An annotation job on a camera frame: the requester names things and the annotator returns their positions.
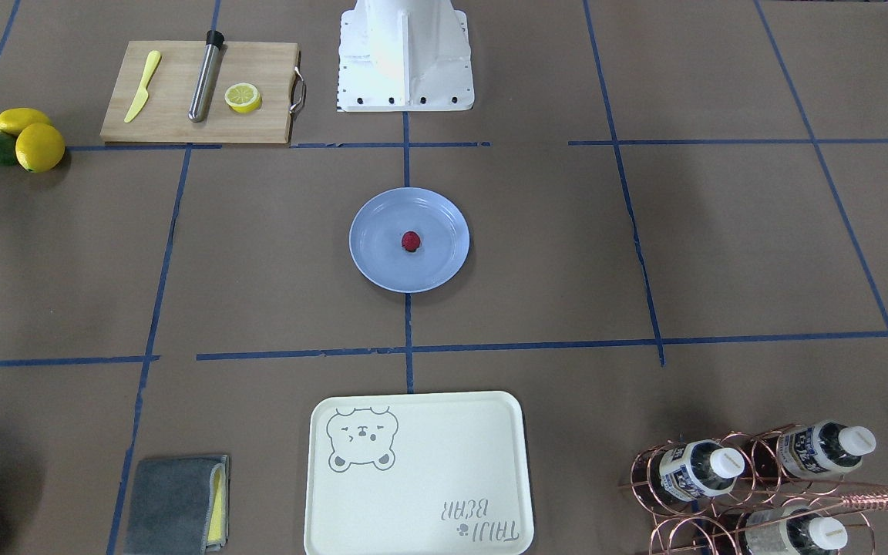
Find red strawberry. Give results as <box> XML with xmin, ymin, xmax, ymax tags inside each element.
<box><xmin>401</xmin><ymin>230</ymin><xmax>422</xmax><ymax>253</ymax></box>

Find blue plate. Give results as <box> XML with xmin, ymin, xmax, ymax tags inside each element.
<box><xmin>348</xmin><ymin>187</ymin><xmax>471</xmax><ymax>294</ymax></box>

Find cream bear tray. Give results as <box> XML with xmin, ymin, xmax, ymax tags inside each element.
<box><xmin>304</xmin><ymin>391</ymin><xmax>535</xmax><ymax>554</ymax></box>

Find half lemon slice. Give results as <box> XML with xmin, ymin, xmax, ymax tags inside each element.
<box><xmin>224</xmin><ymin>83</ymin><xmax>262</xmax><ymax>113</ymax></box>

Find wooden cutting board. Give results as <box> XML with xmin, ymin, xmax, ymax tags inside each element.
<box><xmin>100</xmin><ymin>40</ymin><xmax>303</xmax><ymax>146</ymax></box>

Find dark drink bottle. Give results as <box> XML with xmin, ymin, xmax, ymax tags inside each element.
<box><xmin>654</xmin><ymin>440</ymin><xmax>746</xmax><ymax>503</ymax></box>
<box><xmin>742</xmin><ymin>514</ymin><xmax>849</xmax><ymax>554</ymax></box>
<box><xmin>775</xmin><ymin>419</ymin><xmax>877</xmax><ymax>480</ymax></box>

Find steel cylinder tool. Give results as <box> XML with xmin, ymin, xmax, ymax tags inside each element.
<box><xmin>187</xmin><ymin>29</ymin><xmax>224</xmax><ymax>123</ymax></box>

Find yellow plastic knife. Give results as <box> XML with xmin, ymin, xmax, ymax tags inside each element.
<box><xmin>123</xmin><ymin>50</ymin><xmax>162</xmax><ymax>123</ymax></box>

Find yellow lemon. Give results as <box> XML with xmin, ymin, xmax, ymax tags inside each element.
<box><xmin>0</xmin><ymin>106</ymin><xmax>52</xmax><ymax>137</ymax></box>
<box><xmin>15</xmin><ymin>123</ymin><xmax>66</xmax><ymax>173</ymax></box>

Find copper wire bottle rack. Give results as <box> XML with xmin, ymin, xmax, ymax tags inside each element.
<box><xmin>617</xmin><ymin>424</ymin><xmax>888</xmax><ymax>554</ymax></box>

